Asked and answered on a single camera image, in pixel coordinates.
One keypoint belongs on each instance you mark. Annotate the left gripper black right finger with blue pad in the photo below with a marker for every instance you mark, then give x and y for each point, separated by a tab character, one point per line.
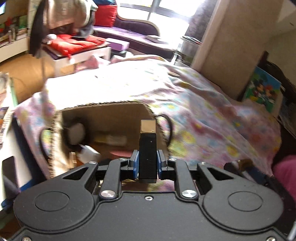
177	171

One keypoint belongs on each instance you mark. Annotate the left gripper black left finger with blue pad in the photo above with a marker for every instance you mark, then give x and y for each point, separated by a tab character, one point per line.
117	171

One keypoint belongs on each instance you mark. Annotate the dark red round lid jar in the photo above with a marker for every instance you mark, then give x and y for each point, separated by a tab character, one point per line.
116	154

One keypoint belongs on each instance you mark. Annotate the white and beige tube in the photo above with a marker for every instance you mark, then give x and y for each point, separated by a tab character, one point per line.
111	140

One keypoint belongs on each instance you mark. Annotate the white small box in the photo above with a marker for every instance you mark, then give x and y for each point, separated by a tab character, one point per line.
88	154

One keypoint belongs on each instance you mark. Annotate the pink fluffy pillow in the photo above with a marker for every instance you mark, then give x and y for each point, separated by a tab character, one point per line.
284	171

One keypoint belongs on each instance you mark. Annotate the woven basket with beige liner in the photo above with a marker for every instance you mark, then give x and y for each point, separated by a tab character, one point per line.
105	127

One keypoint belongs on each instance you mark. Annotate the floral pink blanket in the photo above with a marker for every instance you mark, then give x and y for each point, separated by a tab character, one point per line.
208	125

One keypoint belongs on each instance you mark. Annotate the black oval case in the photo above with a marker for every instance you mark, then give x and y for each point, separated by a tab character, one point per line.
74	134

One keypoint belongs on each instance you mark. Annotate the black smartphone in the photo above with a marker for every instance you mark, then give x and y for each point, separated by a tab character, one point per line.
9	172

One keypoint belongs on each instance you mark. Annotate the white coffee table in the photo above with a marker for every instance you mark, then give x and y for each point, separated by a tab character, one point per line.
57	62

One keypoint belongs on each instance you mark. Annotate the beige cardboard panel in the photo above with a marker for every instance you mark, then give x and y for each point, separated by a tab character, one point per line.
234	42

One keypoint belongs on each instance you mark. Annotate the purple sofa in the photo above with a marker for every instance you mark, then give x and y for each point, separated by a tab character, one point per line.
134	32

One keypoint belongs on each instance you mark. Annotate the red cushion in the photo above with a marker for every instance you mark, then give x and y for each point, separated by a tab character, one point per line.
66	45

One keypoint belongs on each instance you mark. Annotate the red pillow on sofa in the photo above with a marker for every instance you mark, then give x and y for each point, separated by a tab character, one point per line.
105	15

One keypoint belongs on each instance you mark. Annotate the white tv cabinet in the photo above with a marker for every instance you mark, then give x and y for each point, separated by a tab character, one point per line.
14	48

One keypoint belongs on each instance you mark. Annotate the clothes pile on chair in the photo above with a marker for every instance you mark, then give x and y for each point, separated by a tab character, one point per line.
62	17

